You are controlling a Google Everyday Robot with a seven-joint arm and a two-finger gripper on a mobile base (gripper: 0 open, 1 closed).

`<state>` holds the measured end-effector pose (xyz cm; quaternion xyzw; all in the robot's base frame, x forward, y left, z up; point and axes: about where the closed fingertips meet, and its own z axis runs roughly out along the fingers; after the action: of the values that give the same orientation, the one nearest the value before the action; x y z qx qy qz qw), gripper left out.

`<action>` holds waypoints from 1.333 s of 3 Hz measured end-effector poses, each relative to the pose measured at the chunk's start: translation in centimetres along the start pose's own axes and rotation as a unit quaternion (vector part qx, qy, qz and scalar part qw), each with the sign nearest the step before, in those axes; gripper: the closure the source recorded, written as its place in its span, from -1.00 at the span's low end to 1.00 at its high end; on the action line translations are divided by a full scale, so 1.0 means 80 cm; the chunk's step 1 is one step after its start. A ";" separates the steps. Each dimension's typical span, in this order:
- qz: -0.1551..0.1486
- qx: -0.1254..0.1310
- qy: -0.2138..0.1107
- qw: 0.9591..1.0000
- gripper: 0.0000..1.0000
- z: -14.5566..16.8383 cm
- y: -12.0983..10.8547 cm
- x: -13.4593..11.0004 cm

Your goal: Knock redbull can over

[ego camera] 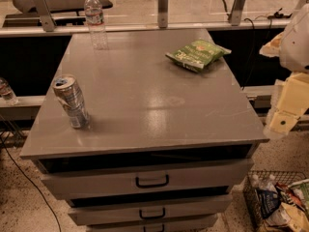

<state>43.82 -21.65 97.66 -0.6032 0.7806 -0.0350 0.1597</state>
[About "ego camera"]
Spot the grey drawer cabinet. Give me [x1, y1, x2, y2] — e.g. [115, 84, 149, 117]
[19, 28, 270, 232]

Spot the redbull can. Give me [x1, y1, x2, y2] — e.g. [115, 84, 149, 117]
[52, 74, 90, 129]

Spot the water bottle on left rail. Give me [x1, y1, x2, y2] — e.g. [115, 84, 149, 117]
[0, 77, 18, 105]

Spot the metal bracket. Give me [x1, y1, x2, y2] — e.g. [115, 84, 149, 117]
[228, 0, 246, 26]
[157, 0, 168, 28]
[33, 0, 56, 32]

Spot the water bottle in basket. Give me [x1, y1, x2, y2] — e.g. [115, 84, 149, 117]
[250, 174, 276, 192]

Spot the grey drawer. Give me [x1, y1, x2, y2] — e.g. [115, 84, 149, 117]
[86, 214, 217, 232]
[42, 159, 253, 200]
[69, 194, 232, 226]

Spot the black floor cable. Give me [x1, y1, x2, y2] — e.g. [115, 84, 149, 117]
[0, 135, 62, 232]

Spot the right metal bracket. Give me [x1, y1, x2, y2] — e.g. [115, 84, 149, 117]
[228, 0, 246, 26]

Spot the clear plastic water bottle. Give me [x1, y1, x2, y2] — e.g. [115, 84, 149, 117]
[84, 0, 108, 50]

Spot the wire basket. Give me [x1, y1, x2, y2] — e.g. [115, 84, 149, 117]
[243, 170, 306, 232]

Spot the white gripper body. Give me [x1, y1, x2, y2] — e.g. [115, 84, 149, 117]
[259, 33, 283, 58]

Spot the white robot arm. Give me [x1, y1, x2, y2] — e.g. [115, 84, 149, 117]
[259, 4, 309, 139]

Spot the yellow snack bag in basket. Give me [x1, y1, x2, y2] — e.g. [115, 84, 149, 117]
[266, 203, 309, 232]

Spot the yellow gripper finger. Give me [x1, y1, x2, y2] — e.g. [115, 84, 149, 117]
[267, 72, 309, 135]

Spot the black cable behind table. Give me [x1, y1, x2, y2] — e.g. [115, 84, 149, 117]
[218, 0, 293, 89]

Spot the green chip bag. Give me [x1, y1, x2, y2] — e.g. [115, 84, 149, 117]
[165, 39, 231, 73]

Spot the bottom grey drawer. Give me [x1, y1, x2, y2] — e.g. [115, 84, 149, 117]
[86, 214, 217, 232]

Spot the dark blue snack bag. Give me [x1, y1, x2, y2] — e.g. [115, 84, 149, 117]
[257, 189, 281, 218]

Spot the middle metal bracket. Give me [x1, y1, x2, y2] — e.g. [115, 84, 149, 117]
[157, 0, 168, 28]

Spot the middle grey drawer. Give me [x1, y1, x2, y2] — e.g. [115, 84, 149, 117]
[69, 194, 232, 226]

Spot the top grey drawer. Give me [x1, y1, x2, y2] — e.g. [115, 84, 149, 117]
[42, 159, 253, 200]

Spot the left metal bracket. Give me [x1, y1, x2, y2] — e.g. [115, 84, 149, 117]
[33, 0, 56, 32]

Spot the green snack bag in basket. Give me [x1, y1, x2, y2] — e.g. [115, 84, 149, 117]
[289, 179, 309, 217]

